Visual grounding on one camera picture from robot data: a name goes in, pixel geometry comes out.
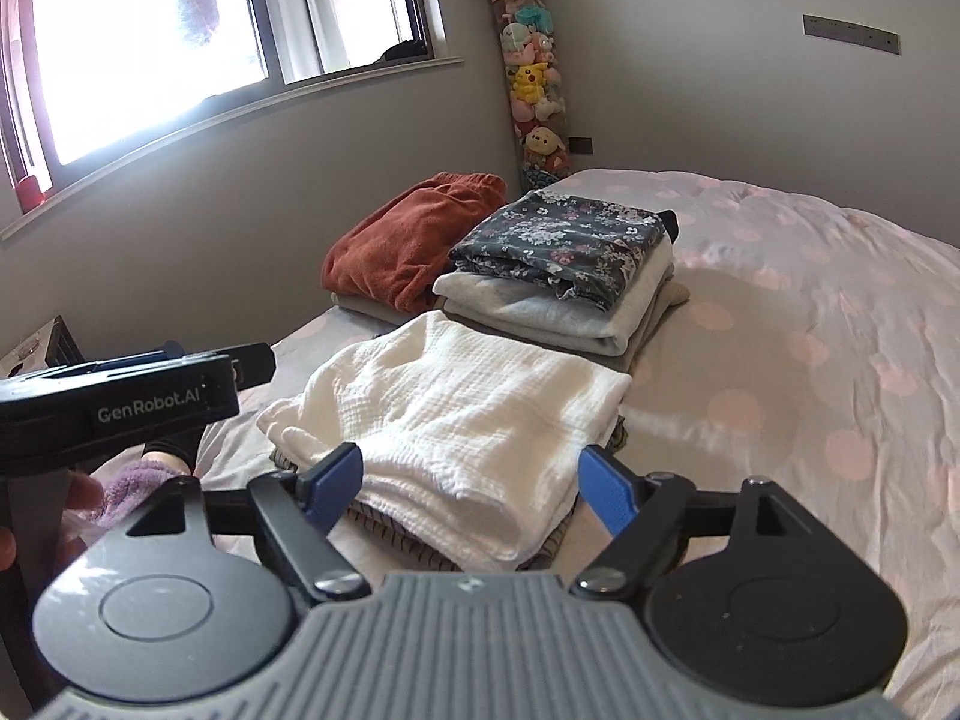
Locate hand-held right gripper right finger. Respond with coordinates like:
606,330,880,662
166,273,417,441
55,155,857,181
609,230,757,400
568,444,800,602

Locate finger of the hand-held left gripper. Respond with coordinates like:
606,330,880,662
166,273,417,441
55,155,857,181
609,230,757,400
227,343,277,392

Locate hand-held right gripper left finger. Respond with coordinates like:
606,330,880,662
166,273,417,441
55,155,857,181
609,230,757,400
124,442,372,602

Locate white crinkle shirt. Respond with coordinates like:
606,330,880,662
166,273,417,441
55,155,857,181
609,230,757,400
257,310,633,572

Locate person's left hand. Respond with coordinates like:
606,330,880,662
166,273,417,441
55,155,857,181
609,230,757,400
0,469,107,572

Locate striped folded garment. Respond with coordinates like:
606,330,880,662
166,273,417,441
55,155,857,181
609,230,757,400
268,412,629,576

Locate dark crate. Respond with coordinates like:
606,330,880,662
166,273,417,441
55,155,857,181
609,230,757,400
0,315,81,382

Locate beige folded garments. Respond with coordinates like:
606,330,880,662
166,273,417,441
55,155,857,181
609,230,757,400
433,240,674,357

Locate rust red folded garment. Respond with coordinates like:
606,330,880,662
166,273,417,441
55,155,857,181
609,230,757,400
322,172,509,314

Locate bed with polka dot sheet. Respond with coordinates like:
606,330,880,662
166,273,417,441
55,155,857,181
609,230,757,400
191,167,960,720

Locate dark floral folded garment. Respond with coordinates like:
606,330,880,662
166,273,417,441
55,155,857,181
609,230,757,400
448,190,666,314

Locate window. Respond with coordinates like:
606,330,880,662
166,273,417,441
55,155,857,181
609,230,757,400
0,0,464,242

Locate clear tube of plush toys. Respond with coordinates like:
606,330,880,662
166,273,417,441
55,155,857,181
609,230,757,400
491,0,576,194

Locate grey wall plate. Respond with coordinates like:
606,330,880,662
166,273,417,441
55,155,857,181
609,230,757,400
802,13,901,56

